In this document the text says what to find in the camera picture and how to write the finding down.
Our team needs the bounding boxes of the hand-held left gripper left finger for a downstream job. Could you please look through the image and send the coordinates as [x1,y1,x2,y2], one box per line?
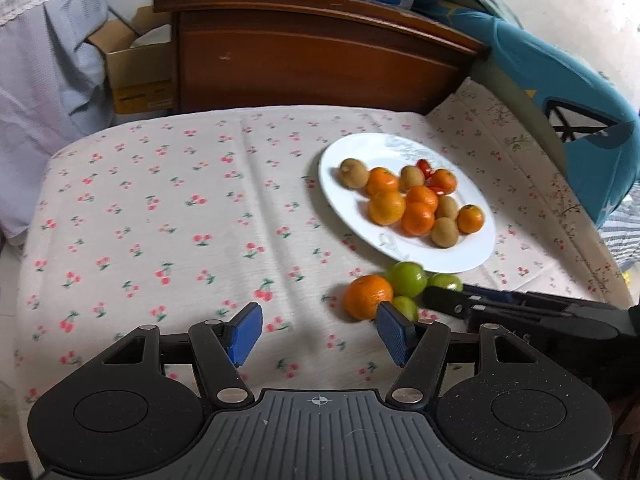
[100,302,264,407]

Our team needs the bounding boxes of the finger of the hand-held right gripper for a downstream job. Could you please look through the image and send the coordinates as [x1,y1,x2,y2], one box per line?
[424,286,501,320]
[462,284,576,306]

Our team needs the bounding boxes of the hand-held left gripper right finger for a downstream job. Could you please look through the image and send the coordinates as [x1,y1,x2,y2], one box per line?
[376,301,543,407]

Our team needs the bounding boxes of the green jujube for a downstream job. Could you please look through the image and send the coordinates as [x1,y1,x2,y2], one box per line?
[391,296,420,323]
[427,272,464,293]
[385,261,429,299]

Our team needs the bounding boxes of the large orange mandarin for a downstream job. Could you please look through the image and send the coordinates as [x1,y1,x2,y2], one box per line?
[343,274,395,322]

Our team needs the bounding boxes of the brown longan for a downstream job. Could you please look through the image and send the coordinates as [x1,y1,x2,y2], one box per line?
[430,217,460,249]
[340,158,371,190]
[399,165,426,192]
[435,195,460,221]

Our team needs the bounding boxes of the small orange mandarin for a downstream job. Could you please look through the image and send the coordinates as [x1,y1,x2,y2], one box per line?
[427,168,458,195]
[365,167,401,197]
[405,185,440,213]
[400,202,436,237]
[456,204,486,235]

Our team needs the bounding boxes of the yellowish orange mandarin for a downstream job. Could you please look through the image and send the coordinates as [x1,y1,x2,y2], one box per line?
[368,189,407,226]

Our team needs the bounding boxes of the white plate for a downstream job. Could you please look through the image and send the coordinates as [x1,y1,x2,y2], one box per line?
[318,133,497,272]

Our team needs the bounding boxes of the striped blanket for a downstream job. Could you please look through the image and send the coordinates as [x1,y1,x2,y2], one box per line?
[597,205,640,281]

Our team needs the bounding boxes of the cherry print bed sheet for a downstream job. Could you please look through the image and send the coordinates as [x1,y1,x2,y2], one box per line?
[12,105,631,461]

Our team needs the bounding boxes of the beige floral cloth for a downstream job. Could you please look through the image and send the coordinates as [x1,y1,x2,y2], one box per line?
[425,76,631,306]

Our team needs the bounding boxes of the wooden headboard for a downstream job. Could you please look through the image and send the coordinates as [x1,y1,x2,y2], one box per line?
[153,0,486,116]

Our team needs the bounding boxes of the brown cardboard box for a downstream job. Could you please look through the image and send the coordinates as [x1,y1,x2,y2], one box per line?
[87,5,176,116]

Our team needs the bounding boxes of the light blue cloth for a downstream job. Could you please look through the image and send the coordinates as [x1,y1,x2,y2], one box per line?
[0,0,118,241]

